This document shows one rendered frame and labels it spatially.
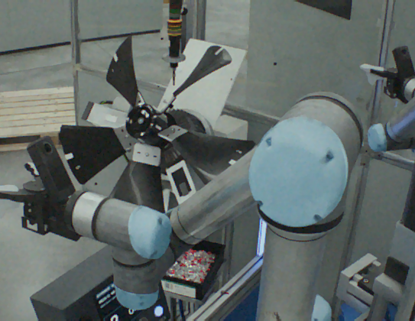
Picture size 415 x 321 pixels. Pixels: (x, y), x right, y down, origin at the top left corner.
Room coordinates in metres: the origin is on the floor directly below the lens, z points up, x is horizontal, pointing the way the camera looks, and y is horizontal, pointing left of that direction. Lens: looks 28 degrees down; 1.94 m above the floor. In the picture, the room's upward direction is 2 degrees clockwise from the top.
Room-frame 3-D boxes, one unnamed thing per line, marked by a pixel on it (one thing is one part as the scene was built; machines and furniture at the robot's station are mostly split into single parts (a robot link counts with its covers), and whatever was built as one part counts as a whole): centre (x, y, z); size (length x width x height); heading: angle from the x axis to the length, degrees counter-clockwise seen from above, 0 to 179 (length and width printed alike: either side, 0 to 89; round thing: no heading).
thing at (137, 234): (0.72, 0.11, 1.43); 0.11 x 0.08 x 0.09; 66
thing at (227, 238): (2.13, -0.11, 0.42); 0.04 x 0.04 x 0.83; 56
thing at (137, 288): (0.74, 0.11, 1.34); 0.11 x 0.08 x 0.11; 156
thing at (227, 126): (2.20, -0.06, 0.92); 0.17 x 0.16 x 0.11; 146
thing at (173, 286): (1.37, 0.04, 0.85); 0.22 x 0.17 x 0.07; 161
